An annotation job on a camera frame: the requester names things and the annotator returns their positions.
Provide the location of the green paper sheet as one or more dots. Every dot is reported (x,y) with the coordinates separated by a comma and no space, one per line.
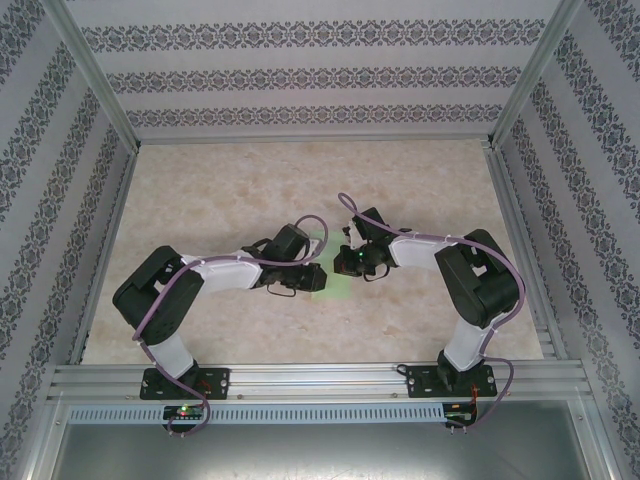
(337,291)

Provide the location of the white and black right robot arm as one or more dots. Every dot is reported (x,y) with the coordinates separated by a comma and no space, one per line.
(467,345)

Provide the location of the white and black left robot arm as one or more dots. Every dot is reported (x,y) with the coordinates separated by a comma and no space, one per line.
(172,355)

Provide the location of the grey metal sheet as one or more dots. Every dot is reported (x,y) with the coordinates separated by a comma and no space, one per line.
(320,455)

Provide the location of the controller board with green light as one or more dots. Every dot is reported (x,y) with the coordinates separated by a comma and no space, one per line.
(182,412)

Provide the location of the aluminium mounting rail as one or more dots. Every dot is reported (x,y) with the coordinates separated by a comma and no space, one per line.
(320,382)

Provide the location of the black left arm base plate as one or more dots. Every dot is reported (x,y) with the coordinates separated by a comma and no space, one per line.
(217,382)

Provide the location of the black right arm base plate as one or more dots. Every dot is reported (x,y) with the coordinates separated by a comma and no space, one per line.
(420,382)

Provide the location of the aluminium side rail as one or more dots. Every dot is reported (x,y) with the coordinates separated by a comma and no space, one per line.
(107,245)
(512,215)

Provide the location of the aluminium frame post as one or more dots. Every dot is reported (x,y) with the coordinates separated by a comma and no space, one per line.
(95,70)
(535,70)

